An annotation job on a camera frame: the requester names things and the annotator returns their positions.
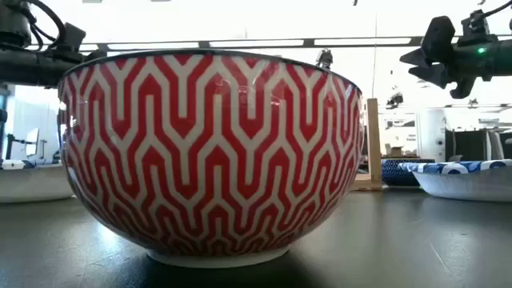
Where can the black cabinet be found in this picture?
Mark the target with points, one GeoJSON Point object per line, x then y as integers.
{"type": "Point", "coordinates": [466, 145]}

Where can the dark overhead beam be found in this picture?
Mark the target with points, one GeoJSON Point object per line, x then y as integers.
{"type": "Point", "coordinates": [204, 44]}

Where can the dark blue patterned bowl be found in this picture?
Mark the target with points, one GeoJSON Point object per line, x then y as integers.
{"type": "Point", "coordinates": [400, 176]}

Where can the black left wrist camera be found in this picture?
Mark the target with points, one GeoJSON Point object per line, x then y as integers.
{"type": "Point", "coordinates": [74, 38]}

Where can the white cylindrical tank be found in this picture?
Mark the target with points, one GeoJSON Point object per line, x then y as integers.
{"type": "Point", "coordinates": [432, 136]}

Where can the wooden slatted shelf rack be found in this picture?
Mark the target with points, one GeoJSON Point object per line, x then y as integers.
{"type": "Point", "coordinates": [374, 140]}

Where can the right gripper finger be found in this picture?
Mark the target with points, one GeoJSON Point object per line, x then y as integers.
{"type": "Point", "coordinates": [438, 38]}
{"type": "Point", "coordinates": [436, 74]}

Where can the small dark ceiling device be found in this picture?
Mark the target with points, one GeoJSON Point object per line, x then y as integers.
{"type": "Point", "coordinates": [325, 59]}

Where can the cardboard box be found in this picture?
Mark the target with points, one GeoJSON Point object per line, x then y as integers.
{"type": "Point", "coordinates": [395, 151]}

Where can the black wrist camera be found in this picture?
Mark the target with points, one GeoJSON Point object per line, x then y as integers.
{"type": "Point", "coordinates": [74, 38]}
{"type": "Point", "coordinates": [476, 28]}

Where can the blue white paper bowl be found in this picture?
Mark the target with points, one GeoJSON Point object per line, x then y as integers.
{"type": "Point", "coordinates": [32, 184]}
{"type": "Point", "coordinates": [468, 186]}

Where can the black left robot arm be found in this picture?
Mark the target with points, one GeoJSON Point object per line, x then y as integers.
{"type": "Point", "coordinates": [18, 68]}

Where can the black table mat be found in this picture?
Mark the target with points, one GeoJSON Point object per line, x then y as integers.
{"type": "Point", "coordinates": [400, 240]}

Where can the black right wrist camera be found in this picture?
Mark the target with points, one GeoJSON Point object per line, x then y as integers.
{"type": "Point", "coordinates": [476, 28]}

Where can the dark hanging camera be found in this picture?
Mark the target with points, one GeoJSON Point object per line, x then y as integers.
{"type": "Point", "coordinates": [395, 100]}

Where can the red white patterned bowl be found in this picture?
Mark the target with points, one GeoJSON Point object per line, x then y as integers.
{"type": "Point", "coordinates": [216, 160]}

